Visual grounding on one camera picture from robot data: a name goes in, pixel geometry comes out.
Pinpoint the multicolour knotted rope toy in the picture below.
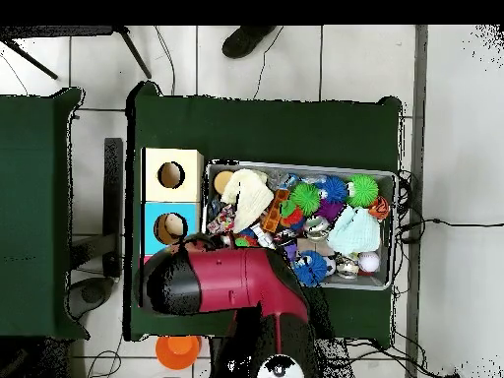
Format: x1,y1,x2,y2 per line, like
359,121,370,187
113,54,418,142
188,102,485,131
206,203,237,236

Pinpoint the wooden box with three holes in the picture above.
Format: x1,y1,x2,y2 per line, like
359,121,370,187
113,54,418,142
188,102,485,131
140,147,205,263

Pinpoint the cream knitted cloth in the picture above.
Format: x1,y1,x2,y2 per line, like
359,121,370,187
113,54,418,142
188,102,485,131
220,167,276,234

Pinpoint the orange plastic block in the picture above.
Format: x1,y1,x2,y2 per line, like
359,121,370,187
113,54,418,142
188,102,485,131
260,188,290,233

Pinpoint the purple spiky ball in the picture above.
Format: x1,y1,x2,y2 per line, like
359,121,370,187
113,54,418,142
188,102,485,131
314,198,346,221

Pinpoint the dark green tablecloth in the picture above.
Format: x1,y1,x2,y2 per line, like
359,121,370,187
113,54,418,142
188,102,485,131
123,80,405,351

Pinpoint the blue spiky rubber ball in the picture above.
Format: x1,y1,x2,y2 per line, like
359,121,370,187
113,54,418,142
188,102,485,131
316,174,349,204

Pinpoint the blue fuzzy ball with eyes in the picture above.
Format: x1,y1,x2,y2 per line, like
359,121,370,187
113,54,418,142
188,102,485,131
292,250,330,287

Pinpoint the mint knitted cloth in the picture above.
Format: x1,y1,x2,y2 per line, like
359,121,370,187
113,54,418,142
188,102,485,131
326,204,382,257

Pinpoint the tiger plush toy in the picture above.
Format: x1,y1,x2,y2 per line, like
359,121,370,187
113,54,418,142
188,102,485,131
368,195,391,221

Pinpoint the white baseball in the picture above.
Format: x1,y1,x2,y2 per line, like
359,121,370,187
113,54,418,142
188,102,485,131
356,250,382,274

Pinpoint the black flat panel stand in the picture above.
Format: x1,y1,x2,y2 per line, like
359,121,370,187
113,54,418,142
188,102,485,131
102,137,124,279

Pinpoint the orange plastic cone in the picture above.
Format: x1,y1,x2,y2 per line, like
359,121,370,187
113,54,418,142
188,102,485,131
155,335,203,371

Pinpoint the person's foot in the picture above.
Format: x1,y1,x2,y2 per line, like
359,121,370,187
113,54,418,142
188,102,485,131
220,26,279,60

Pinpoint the grey round base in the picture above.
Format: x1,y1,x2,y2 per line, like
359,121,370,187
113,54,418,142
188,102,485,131
66,277,115,320

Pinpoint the black tripod stand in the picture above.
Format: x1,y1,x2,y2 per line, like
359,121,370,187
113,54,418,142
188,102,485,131
0,26,153,80

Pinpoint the green cloth covered side table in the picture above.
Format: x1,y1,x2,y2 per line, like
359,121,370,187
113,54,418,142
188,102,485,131
0,87,90,342

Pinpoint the shallow wire mesh bin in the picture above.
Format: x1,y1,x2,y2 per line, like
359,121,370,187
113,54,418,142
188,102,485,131
200,158,399,292

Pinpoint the black power cable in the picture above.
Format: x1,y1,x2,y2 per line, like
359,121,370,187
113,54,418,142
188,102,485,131
397,218,504,242

